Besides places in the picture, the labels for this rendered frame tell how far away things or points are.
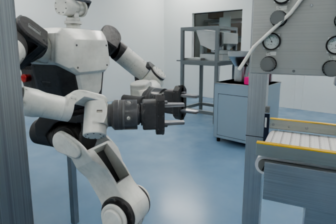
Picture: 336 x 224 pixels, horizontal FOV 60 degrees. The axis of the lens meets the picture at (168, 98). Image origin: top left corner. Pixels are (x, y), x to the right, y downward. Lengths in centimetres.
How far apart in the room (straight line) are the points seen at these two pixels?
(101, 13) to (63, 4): 526
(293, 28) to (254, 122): 45
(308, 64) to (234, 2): 601
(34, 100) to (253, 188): 78
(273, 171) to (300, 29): 34
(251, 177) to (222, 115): 259
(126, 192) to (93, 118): 41
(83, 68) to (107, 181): 43
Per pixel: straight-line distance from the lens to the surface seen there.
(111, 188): 115
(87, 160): 114
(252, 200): 115
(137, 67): 135
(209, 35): 462
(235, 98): 354
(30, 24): 104
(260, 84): 102
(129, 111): 82
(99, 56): 116
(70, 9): 115
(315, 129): 102
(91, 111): 84
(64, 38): 107
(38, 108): 79
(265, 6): 70
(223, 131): 370
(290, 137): 97
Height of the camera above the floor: 119
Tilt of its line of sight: 10 degrees down
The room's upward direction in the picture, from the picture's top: straight up
